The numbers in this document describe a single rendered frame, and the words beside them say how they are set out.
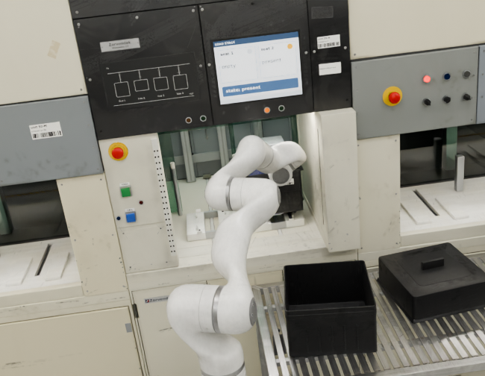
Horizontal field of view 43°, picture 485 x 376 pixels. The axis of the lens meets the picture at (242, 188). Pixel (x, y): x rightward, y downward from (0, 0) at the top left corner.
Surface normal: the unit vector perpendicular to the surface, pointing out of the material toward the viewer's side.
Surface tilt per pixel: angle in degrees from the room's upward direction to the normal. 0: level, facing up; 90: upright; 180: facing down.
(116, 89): 90
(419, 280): 0
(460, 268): 0
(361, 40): 90
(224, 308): 52
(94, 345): 90
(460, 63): 90
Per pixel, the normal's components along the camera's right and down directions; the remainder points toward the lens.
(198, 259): -0.11, -0.92
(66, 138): 0.09, 0.38
